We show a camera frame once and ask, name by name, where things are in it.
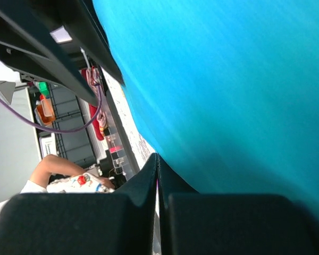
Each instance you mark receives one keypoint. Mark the floral table mat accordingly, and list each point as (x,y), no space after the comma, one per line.
(140,147)

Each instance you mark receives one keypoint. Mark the red cloth in background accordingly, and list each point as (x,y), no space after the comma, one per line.
(99,123)

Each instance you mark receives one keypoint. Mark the teal t shirt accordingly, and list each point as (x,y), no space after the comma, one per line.
(227,92)

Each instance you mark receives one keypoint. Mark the seated person in background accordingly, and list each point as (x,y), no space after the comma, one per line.
(51,164)

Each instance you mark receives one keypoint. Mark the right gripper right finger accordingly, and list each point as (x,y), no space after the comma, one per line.
(195,223)

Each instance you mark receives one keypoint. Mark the green block in background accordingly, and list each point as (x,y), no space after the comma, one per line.
(43,87)

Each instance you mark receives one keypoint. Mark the orange container in background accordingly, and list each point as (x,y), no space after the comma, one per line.
(44,112)

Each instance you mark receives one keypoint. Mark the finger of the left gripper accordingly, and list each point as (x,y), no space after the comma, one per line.
(26,46)
(80,21)

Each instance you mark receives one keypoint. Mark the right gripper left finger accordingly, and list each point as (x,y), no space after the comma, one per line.
(83,223)

